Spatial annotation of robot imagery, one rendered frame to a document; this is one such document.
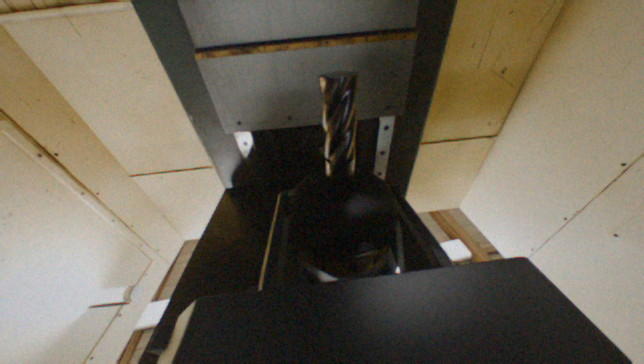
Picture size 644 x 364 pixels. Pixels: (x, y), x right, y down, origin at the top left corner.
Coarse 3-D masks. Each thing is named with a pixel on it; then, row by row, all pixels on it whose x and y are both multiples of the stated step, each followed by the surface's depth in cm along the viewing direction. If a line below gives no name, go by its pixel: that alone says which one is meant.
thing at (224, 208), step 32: (224, 192) 60; (256, 192) 59; (224, 224) 50; (256, 224) 49; (192, 256) 43; (224, 256) 42; (256, 256) 41; (192, 288) 37; (224, 288) 36; (160, 320) 33
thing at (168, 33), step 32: (160, 0) 36; (448, 0) 40; (160, 32) 39; (448, 32) 44; (192, 64) 43; (416, 64) 47; (192, 96) 47; (416, 96) 52; (288, 128) 62; (320, 128) 56; (384, 128) 53; (416, 128) 58; (224, 160) 59; (256, 160) 55; (288, 160) 69; (320, 160) 63; (384, 160) 59
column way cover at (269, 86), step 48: (192, 0) 34; (240, 0) 35; (288, 0) 35; (336, 0) 36; (384, 0) 36; (240, 48) 38; (288, 48) 39; (336, 48) 40; (384, 48) 41; (240, 96) 44; (288, 96) 45; (384, 96) 47
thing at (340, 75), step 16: (320, 80) 5; (336, 80) 5; (352, 80) 5; (336, 96) 5; (352, 96) 6; (336, 112) 6; (352, 112) 6; (336, 128) 6; (352, 128) 6; (336, 144) 6; (352, 144) 7; (336, 160) 7; (352, 160) 7; (336, 176) 7; (352, 176) 7; (336, 192) 8; (352, 192) 8
